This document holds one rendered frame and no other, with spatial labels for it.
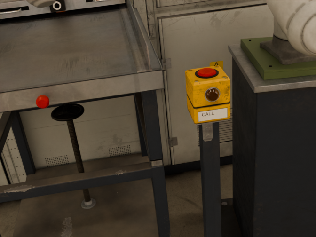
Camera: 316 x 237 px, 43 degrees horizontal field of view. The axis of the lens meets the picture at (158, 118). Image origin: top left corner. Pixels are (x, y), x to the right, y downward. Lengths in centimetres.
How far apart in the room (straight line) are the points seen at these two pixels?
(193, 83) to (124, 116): 106
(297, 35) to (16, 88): 69
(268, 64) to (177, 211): 88
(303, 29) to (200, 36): 82
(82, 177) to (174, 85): 74
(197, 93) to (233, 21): 97
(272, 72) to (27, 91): 67
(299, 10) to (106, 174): 69
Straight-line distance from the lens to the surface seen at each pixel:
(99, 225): 159
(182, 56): 176
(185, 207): 187
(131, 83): 105
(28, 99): 108
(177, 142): 194
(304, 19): 99
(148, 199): 166
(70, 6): 172
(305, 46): 101
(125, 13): 161
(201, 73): 85
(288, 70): 121
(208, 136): 91
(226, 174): 205
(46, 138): 192
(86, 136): 190
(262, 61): 125
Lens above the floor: 124
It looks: 29 degrees down
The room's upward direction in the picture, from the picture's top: 6 degrees counter-clockwise
